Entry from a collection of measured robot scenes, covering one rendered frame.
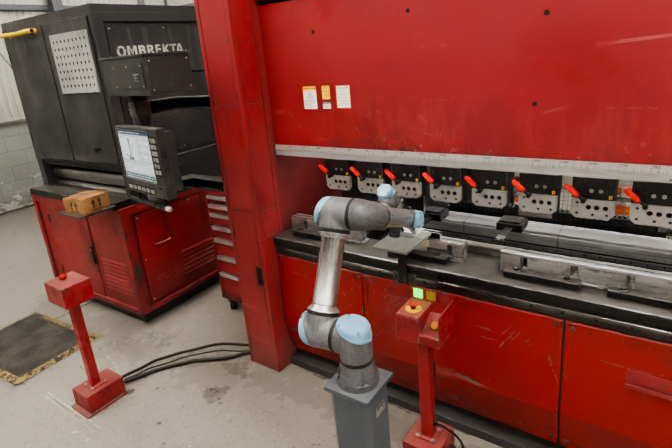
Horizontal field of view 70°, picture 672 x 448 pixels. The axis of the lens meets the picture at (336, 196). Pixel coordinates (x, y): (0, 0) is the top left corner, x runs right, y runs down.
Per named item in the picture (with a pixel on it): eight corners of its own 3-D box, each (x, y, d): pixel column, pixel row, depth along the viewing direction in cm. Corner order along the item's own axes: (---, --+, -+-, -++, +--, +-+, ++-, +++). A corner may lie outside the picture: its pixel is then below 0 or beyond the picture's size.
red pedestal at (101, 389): (70, 407, 283) (33, 281, 259) (110, 382, 302) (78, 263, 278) (88, 419, 272) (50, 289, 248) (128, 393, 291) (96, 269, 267)
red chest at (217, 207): (223, 311, 375) (202, 190, 346) (267, 284, 414) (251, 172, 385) (270, 328, 347) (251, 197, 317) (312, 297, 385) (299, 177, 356)
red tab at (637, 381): (624, 387, 184) (626, 372, 182) (625, 384, 186) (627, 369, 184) (672, 400, 176) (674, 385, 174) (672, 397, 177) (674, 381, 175)
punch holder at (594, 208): (569, 216, 190) (572, 176, 185) (573, 210, 197) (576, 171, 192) (613, 221, 181) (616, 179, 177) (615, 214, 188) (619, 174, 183)
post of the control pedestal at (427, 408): (421, 434, 226) (416, 335, 210) (425, 427, 230) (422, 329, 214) (431, 439, 223) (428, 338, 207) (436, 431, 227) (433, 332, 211)
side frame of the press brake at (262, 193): (250, 361, 311) (189, -23, 244) (327, 301, 377) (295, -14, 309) (279, 373, 297) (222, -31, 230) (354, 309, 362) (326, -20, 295)
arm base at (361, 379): (366, 399, 158) (364, 374, 155) (328, 385, 166) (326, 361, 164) (387, 373, 170) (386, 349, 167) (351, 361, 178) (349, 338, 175)
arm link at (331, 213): (328, 355, 161) (350, 195, 165) (292, 345, 168) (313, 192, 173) (345, 350, 171) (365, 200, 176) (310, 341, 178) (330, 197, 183)
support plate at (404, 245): (371, 248, 223) (371, 246, 222) (398, 229, 243) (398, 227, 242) (406, 255, 212) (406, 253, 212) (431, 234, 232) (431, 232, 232)
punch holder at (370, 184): (358, 192, 247) (355, 160, 242) (366, 187, 254) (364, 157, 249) (383, 194, 239) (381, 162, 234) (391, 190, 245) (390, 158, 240)
